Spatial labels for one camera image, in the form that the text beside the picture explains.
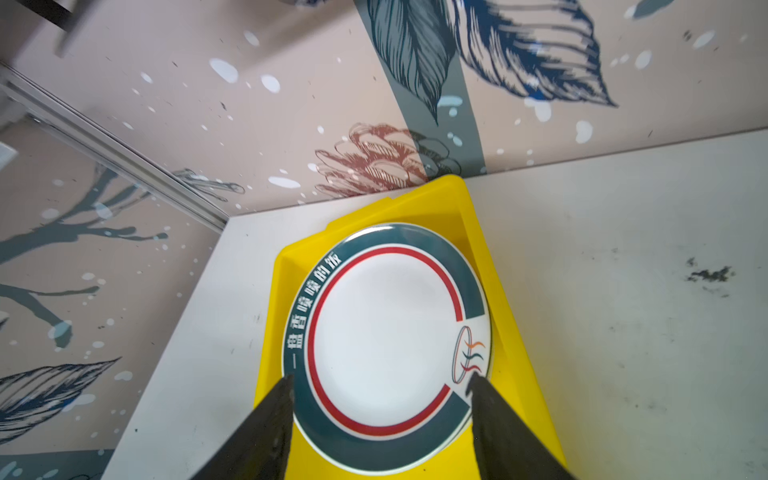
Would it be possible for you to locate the yellow plastic bin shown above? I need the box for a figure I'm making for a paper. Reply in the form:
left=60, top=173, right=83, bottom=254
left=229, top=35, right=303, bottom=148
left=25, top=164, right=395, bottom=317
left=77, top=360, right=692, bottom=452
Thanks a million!
left=256, top=176, right=563, bottom=479

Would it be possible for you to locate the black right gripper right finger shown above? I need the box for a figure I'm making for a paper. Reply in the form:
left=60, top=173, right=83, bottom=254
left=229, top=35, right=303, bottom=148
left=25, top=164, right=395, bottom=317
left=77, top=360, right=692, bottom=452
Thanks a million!
left=467, top=374, right=574, bottom=480

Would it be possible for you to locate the aluminium frame corner post left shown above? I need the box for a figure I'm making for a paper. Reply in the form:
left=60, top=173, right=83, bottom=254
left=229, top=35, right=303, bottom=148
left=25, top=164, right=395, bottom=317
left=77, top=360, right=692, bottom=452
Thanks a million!
left=1, top=64, right=229, bottom=232

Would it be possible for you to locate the white plate green rim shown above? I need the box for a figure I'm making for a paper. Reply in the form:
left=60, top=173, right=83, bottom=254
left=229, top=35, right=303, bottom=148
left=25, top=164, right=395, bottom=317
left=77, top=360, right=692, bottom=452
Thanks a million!
left=282, top=223, right=492, bottom=476

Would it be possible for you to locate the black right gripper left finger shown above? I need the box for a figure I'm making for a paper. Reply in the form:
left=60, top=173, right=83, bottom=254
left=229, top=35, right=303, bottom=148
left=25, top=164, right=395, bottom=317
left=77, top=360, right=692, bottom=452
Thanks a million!
left=193, top=375, right=295, bottom=480

